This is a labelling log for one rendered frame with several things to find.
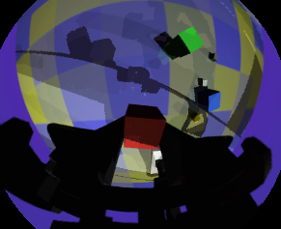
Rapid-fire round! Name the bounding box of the blue cube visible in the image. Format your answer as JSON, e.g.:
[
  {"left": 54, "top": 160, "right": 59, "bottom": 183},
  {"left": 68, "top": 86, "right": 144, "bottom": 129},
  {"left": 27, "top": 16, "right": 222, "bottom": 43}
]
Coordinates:
[{"left": 196, "top": 88, "right": 221, "bottom": 113}]

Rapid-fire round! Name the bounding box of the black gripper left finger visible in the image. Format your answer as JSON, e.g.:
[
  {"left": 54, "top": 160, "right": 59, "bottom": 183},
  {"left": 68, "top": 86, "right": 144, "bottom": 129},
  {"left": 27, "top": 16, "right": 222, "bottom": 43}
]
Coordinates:
[{"left": 46, "top": 117, "right": 125, "bottom": 186}]

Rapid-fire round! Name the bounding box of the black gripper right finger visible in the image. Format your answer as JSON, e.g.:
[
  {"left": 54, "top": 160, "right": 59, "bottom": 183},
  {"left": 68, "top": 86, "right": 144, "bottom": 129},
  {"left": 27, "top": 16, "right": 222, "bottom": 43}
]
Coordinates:
[{"left": 158, "top": 122, "right": 234, "bottom": 186}]

